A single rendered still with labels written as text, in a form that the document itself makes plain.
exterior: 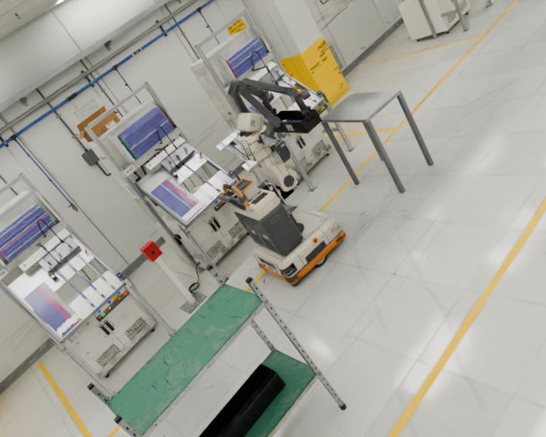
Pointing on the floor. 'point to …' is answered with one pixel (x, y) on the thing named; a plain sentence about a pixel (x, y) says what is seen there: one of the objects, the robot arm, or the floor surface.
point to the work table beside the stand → (352, 110)
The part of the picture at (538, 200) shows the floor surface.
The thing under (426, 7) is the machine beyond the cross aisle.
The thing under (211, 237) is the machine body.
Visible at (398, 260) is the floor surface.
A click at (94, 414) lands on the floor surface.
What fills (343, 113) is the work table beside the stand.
